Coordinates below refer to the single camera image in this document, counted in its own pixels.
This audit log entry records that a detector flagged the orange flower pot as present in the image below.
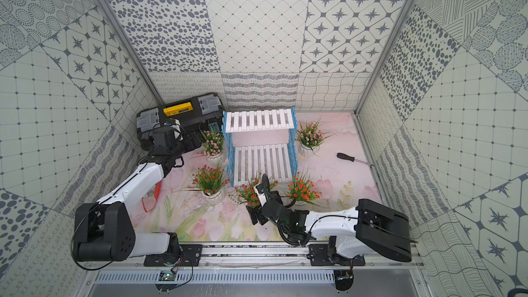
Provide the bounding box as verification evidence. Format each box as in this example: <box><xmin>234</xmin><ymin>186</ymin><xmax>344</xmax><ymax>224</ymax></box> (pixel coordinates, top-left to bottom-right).
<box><xmin>285</xmin><ymin>171</ymin><xmax>321</xmax><ymax>208</ymax></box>

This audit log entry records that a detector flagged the white blue two-tier rack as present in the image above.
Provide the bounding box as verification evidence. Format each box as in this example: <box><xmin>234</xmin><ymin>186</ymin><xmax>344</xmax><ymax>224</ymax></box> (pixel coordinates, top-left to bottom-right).
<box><xmin>222</xmin><ymin>107</ymin><xmax>298</xmax><ymax>187</ymax></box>

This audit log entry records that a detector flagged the red white work glove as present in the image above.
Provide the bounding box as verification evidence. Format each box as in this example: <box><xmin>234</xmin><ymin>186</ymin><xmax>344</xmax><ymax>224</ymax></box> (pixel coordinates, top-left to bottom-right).
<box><xmin>141</xmin><ymin>181</ymin><xmax>162</xmax><ymax>213</ymax></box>

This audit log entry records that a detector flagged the pink flower pot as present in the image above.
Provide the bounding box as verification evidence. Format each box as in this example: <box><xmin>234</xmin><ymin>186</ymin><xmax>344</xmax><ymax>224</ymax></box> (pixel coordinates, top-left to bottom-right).
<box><xmin>201</xmin><ymin>129</ymin><xmax>224</xmax><ymax>167</ymax></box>
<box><xmin>296</xmin><ymin>120</ymin><xmax>332</xmax><ymax>158</ymax></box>

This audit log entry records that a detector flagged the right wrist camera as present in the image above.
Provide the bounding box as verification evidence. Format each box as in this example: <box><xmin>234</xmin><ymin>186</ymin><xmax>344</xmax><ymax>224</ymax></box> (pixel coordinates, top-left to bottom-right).
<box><xmin>254</xmin><ymin>184</ymin><xmax>267</xmax><ymax>206</ymax></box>

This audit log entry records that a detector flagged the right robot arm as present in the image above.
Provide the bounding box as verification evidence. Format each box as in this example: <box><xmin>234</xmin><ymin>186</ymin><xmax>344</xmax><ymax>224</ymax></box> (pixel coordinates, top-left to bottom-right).
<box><xmin>247</xmin><ymin>199</ymin><xmax>415</xmax><ymax>264</ymax></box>

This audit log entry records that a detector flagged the aluminium mounting rail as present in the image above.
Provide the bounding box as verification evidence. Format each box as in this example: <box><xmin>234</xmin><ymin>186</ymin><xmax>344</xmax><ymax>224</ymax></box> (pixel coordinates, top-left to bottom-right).
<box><xmin>81</xmin><ymin>241</ymin><xmax>425</xmax><ymax>270</ymax></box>

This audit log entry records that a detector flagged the black plastic toolbox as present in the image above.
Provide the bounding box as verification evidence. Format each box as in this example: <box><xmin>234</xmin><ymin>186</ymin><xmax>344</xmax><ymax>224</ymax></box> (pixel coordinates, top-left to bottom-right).
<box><xmin>136</xmin><ymin>92</ymin><xmax>224</xmax><ymax>151</ymax></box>

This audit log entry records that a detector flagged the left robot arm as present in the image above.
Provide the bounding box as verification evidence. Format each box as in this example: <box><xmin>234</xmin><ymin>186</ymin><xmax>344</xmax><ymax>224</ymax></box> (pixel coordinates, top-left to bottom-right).
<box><xmin>70</xmin><ymin>124</ymin><xmax>187</xmax><ymax>268</ymax></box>

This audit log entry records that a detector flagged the pink flower pot right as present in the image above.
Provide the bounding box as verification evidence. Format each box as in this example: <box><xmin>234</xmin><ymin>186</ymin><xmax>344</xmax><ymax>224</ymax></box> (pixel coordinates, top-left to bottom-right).
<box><xmin>296</xmin><ymin>120</ymin><xmax>332</xmax><ymax>158</ymax></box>

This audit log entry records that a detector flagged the black handled screwdriver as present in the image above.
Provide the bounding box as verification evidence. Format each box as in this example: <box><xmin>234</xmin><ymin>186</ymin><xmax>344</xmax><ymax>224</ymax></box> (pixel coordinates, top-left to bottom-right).
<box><xmin>336</xmin><ymin>153</ymin><xmax>373</xmax><ymax>167</ymax></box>

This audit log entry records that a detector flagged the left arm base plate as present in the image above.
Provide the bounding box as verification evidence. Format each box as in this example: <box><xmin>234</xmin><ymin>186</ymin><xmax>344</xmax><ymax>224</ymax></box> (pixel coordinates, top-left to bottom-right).
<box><xmin>143</xmin><ymin>243</ymin><xmax>204</xmax><ymax>267</ymax></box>

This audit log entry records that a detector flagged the pink flower pot left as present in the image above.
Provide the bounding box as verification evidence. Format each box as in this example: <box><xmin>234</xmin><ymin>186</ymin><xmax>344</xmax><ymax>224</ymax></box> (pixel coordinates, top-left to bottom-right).
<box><xmin>201</xmin><ymin>129</ymin><xmax>224</xmax><ymax>167</ymax></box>

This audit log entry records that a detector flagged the red flower pot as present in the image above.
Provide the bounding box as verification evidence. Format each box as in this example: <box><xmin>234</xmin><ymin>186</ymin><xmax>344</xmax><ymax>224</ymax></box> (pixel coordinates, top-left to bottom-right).
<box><xmin>231</xmin><ymin>177</ymin><xmax>261</xmax><ymax>208</ymax></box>
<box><xmin>192</xmin><ymin>165</ymin><xmax>230</xmax><ymax>206</ymax></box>

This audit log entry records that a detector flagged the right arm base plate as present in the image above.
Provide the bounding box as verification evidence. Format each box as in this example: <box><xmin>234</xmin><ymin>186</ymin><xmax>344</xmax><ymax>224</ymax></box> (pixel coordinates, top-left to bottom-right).
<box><xmin>307</xmin><ymin>243</ymin><xmax>366</xmax><ymax>267</ymax></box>

